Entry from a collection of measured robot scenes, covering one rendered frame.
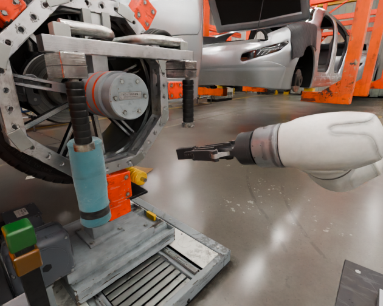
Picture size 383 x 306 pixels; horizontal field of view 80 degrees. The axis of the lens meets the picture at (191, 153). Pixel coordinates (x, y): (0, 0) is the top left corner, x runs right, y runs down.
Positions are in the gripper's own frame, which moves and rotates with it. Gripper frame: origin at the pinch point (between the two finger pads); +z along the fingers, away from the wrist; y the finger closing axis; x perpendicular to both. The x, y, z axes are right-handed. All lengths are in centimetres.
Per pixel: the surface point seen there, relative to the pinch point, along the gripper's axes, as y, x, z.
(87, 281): 17, 44, 50
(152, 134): -14.2, -5.9, 28.5
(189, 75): -10.1, -21.6, 1.7
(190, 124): -10.1, -7.3, 5.2
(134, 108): 4.3, -15.1, 12.6
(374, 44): -553, -73, -41
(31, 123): 22.1, -17.6, 39.4
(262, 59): -249, -60, 66
